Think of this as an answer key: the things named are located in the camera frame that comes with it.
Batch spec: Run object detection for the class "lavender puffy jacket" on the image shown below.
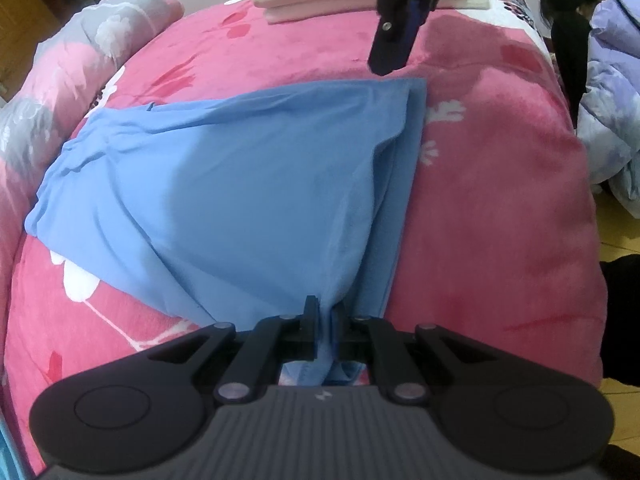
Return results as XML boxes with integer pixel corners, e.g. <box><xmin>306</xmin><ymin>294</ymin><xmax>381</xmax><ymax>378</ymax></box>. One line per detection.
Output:
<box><xmin>577</xmin><ymin>0</ymin><xmax>640</xmax><ymax>218</ymax></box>

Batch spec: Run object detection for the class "pink grey floral quilt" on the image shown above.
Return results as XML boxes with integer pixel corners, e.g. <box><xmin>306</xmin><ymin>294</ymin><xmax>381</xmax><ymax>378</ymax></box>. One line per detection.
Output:
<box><xmin>1</xmin><ymin>0</ymin><xmax>184</xmax><ymax>326</ymax></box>

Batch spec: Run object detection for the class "blue garment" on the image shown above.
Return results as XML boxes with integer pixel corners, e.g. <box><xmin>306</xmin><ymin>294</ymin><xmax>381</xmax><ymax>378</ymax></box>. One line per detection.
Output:
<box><xmin>25</xmin><ymin>78</ymin><xmax>427</xmax><ymax>386</ymax></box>

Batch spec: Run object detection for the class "black garment on chair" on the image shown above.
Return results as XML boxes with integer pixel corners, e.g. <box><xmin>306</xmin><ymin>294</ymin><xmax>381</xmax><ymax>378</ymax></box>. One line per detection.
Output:
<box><xmin>539</xmin><ymin>0</ymin><xmax>604</xmax><ymax>127</ymax></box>

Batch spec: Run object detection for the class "pink floral bed sheet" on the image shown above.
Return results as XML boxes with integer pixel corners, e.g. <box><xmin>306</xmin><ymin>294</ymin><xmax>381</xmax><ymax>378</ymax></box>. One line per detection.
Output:
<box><xmin>1</xmin><ymin>0</ymin><xmax>605</xmax><ymax>472</ymax></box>

